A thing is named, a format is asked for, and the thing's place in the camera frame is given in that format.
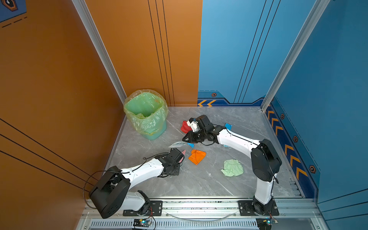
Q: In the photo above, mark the left aluminium corner post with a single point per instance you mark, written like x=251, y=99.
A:
x=91, y=28

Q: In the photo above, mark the large green crumpled paper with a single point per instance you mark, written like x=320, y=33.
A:
x=232, y=168

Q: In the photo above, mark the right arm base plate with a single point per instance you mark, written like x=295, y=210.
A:
x=255, y=208

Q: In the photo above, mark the right aluminium corner post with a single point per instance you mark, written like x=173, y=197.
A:
x=310, y=23

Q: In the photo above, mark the right circuit board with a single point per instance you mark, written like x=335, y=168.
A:
x=266, y=224

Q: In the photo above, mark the blue paper scrap far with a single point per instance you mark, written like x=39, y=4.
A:
x=228, y=126

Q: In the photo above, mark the green trash bin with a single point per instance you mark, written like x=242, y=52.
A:
x=156, y=130

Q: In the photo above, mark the left circuit board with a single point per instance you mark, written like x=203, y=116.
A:
x=141, y=224

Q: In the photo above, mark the aluminium corner post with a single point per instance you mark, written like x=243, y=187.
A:
x=310, y=23
x=91, y=28

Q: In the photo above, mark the teal dustpan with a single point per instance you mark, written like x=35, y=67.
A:
x=183, y=157

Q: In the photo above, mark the circuit board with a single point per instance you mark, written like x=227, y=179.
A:
x=141, y=224
x=266, y=224

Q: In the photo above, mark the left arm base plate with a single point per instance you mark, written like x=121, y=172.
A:
x=154, y=208

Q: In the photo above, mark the red crumpled paper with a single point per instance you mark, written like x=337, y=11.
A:
x=185, y=127

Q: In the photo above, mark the aluminium frame rail front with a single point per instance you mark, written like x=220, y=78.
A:
x=218, y=213

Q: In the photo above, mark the orange crumpled paper near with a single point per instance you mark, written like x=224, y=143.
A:
x=197, y=156

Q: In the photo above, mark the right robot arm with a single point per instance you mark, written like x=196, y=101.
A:
x=265, y=160

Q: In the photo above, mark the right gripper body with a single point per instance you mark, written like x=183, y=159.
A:
x=197, y=137

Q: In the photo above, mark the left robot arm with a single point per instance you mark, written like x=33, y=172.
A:
x=112, y=192

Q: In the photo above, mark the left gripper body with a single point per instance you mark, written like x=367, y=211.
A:
x=176, y=169

